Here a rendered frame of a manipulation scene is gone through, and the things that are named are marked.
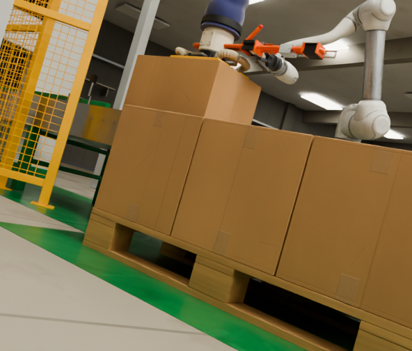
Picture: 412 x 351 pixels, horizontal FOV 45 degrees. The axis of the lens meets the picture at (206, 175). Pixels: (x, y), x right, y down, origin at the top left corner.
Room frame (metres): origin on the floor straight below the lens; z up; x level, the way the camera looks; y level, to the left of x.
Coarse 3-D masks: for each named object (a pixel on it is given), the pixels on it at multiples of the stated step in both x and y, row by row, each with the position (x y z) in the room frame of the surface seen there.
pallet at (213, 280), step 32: (96, 224) 1.83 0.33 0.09; (128, 224) 1.73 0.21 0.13; (128, 256) 1.75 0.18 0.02; (192, 256) 2.14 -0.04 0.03; (192, 288) 1.52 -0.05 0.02; (224, 288) 1.45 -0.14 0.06; (256, 288) 1.87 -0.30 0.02; (288, 288) 1.33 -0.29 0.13; (256, 320) 1.37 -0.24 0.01; (352, 320) 1.75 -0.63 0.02; (384, 320) 1.17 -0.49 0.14
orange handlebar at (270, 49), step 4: (196, 44) 2.73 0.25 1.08; (224, 44) 2.61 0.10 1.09; (228, 44) 2.59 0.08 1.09; (232, 44) 2.58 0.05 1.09; (236, 44) 2.56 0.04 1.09; (264, 44) 2.44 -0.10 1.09; (268, 44) 2.43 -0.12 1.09; (272, 44) 2.41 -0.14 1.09; (196, 48) 2.78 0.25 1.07; (236, 48) 2.57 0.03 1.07; (240, 48) 2.55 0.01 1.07; (256, 48) 2.48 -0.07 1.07; (260, 48) 2.46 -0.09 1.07; (264, 48) 2.44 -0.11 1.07; (268, 48) 2.43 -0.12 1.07; (272, 48) 2.41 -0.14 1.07; (276, 48) 2.40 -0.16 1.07; (292, 48) 2.34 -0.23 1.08; (296, 48) 2.32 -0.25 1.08; (300, 48) 2.31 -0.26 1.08; (320, 48) 2.25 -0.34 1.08; (264, 52) 2.50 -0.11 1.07; (268, 52) 2.46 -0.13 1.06; (272, 52) 2.44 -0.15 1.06; (276, 52) 2.45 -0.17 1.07; (296, 52) 2.37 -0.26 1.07; (300, 52) 2.36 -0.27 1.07; (324, 52) 2.27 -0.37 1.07
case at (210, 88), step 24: (144, 72) 2.73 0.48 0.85; (168, 72) 2.62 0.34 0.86; (192, 72) 2.51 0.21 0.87; (216, 72) 2.42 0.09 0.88; (144, 96) 2.70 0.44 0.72; (168, 96) 2.59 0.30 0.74; (192, 96) 2.49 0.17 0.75; (216, 96) 2.46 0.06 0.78; (240, 96) 2.60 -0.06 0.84; (240, 120) 2.65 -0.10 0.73
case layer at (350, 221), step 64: (128, 128) 1.82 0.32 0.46; (192, 128) 1.63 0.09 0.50; (256, 128) 1.48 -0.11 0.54; (128, 192) 1.76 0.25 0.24; (192, 192) 1.58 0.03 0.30; (256, 192) 1.44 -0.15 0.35; (320, 192) 1.32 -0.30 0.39; (384, 192) 1.22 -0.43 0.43; (256, 256) 1.40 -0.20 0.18; (320, 256) 1.29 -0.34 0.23; (384, 256) 1.19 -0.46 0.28
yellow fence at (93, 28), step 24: (72, 24) 2.64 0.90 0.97; (96, 24) 2.66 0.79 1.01; (48, 72) 2.65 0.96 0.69; (24, 96) 2.63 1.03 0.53; (72, 96) 2.66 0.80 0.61; (0, 120) 2.61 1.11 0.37; (72, 120) 2.70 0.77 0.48; (0, 168) 2.61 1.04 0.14; (48, 168) 2.65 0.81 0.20; (48, 192) 2.66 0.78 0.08
